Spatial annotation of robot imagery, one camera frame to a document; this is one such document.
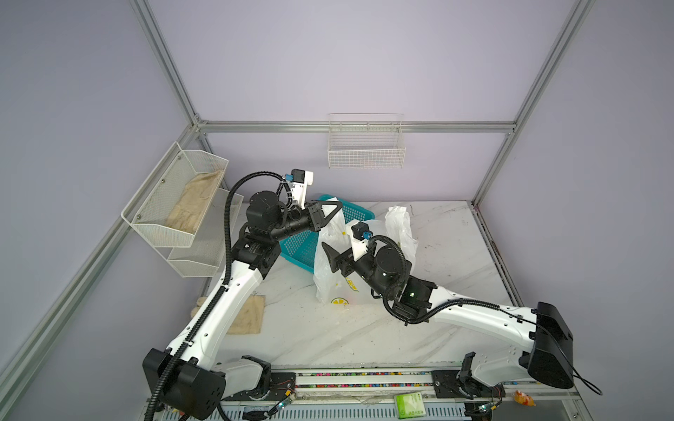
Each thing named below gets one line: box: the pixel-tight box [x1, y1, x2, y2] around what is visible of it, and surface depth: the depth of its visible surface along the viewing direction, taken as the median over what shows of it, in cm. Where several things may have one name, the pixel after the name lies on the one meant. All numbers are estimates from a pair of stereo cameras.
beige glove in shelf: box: [164, 168, 223, 234], surface depth 81 cm
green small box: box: [394, 392, 426, 420], surface depth 70 cm
